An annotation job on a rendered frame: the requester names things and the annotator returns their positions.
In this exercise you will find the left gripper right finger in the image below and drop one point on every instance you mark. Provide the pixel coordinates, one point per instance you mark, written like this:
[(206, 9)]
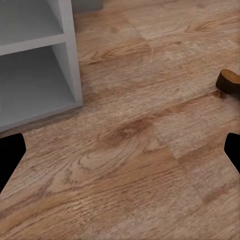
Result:
[(232, 149)]

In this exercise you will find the sandal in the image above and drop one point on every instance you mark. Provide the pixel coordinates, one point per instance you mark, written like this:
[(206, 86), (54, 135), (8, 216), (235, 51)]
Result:
[(228, 82)]

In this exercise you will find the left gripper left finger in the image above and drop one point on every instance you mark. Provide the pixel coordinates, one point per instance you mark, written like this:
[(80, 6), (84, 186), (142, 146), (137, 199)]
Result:
[(12, 149)]

